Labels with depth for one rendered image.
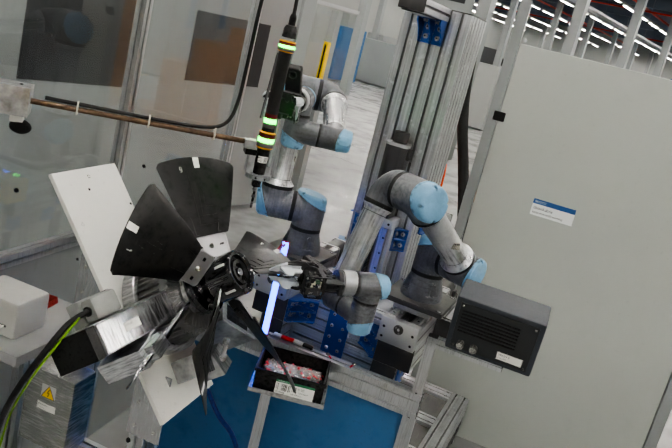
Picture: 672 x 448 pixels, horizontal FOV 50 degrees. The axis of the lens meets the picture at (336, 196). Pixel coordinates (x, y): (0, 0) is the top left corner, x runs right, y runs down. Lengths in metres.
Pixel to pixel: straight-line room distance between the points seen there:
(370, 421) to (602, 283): 1.61
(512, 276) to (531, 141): 0.67
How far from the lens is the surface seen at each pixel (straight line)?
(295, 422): 2.51
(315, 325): 2.71
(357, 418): 2.42
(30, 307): 2.17
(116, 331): 1.71
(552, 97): 3.51
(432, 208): 2.11
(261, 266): 2.05
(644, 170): 3.54
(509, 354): 2.19
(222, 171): 2.03
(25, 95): 1.83
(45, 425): 2.16
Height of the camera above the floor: 1.89
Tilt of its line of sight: 13 degrees down
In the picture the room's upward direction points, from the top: 14 degrees clockwise
